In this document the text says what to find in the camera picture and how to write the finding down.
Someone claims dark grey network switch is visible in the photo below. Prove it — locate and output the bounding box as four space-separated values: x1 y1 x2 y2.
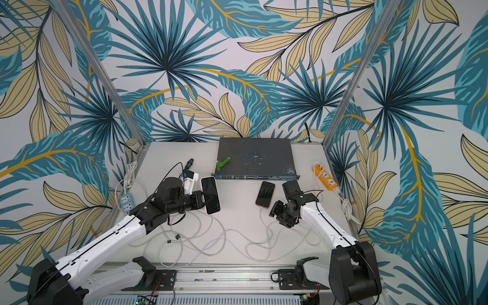
213 137 299 180

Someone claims white charging cable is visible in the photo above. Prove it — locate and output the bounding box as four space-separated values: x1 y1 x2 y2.
213 205 325 262

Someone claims green black screwdriver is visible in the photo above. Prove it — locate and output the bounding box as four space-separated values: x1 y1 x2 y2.
183 158 194 172

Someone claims phone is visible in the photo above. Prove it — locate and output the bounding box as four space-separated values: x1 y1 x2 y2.
255 181 275 208
201 176 221 215

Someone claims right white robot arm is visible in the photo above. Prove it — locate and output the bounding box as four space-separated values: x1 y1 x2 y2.
269 180 382 304

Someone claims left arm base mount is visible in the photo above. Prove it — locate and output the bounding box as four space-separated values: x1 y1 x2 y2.
123 269 177 292

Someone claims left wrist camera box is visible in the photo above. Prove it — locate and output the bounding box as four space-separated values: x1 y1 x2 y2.
183 170 199 195

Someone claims green plastic pipe fitting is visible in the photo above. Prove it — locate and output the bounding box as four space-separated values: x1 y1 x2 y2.
216 157 231 172

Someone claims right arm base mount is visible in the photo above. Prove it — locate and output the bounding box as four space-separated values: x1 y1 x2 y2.
270 269 329 291

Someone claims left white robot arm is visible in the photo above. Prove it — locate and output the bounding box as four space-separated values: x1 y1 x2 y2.
27 177 213 304

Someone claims coiled white power cord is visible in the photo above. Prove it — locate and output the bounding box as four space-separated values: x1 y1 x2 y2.
114 159 139 199

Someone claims orange power strip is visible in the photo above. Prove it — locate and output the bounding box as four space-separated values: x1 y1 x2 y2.
313 163 338 191

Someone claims aluminium front rail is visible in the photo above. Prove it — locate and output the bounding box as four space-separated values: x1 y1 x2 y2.
56 264 390 305

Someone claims coiled white cord right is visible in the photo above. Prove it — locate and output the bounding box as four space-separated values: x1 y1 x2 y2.
335 188 363 226

